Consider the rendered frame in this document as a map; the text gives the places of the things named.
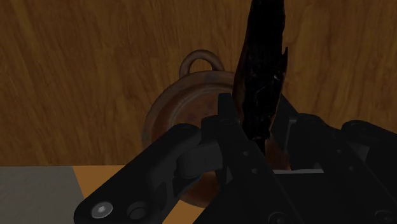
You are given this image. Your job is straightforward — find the brown round pan with handle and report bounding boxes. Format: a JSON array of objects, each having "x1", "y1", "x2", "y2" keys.
[{"x1": 141, "y1": 49, "x2": 292, "y2": 209}]

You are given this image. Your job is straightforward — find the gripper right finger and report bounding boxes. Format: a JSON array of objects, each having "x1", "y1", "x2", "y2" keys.
[{"x1": 270, "y1": 94, "x2": 397, "y2": 224}]

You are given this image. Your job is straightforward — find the black elongated object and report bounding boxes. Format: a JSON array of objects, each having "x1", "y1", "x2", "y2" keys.
[{"x1": 232, "y1": 0, "x2": 289, "y2": 156}]

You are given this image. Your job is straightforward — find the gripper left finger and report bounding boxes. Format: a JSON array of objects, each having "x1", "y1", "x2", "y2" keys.
[{"x1": 73, "y1": 92, "x2": 306, "y2": 224}]

